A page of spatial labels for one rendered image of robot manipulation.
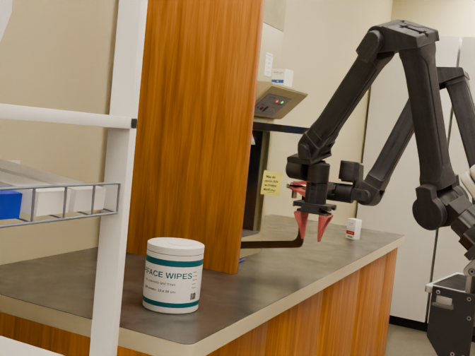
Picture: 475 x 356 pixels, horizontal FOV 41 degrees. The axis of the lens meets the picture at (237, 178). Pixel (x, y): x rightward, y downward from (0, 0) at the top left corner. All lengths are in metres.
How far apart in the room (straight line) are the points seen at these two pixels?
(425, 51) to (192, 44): 0.81
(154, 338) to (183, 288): 0.18
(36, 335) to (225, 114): 0.81
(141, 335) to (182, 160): 0.75
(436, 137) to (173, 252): 0.61
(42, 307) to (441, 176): 0.89
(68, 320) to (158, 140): 0.75
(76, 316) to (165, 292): 0.19
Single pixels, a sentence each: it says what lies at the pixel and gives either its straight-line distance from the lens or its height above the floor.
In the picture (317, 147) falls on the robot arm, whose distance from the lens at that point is 1.61.
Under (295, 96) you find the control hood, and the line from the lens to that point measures 2.12.
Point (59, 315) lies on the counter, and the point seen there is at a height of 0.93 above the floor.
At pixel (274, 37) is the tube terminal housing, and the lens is 2.19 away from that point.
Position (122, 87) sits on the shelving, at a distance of 1.09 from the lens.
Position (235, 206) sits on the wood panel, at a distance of 1.85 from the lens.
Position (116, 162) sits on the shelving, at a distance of 1.09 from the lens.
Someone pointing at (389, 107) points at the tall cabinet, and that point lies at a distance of 4.98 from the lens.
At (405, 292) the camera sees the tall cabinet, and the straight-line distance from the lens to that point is 5.03.
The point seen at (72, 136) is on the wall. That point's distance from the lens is 2.00.
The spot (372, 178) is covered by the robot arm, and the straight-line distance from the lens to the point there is 1.92.
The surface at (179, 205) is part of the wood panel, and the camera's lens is 1.94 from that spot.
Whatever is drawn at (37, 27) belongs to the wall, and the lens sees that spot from 1.88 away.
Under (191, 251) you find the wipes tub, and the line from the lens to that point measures 1.42.
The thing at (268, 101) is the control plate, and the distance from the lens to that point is 1.99.
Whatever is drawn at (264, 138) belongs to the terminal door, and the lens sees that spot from 2.00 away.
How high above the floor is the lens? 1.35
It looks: 4 degrees down
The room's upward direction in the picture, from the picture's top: 6 degrees clockwise
